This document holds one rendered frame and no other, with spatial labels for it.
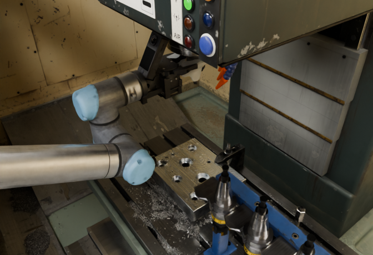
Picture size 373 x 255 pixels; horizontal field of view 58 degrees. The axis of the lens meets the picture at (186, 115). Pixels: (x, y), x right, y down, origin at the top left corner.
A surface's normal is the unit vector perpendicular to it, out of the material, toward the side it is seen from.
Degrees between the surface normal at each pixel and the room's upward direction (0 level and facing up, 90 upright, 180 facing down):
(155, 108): 24
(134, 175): 90
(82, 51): 90
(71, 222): 0
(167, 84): 90
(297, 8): 90
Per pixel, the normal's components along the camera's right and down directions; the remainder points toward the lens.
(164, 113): 0.23, -0.57
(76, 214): -0.01, -0.82
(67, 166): 0.67, 0.04
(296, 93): -0.80, 0.36
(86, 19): 0.60, 0.45
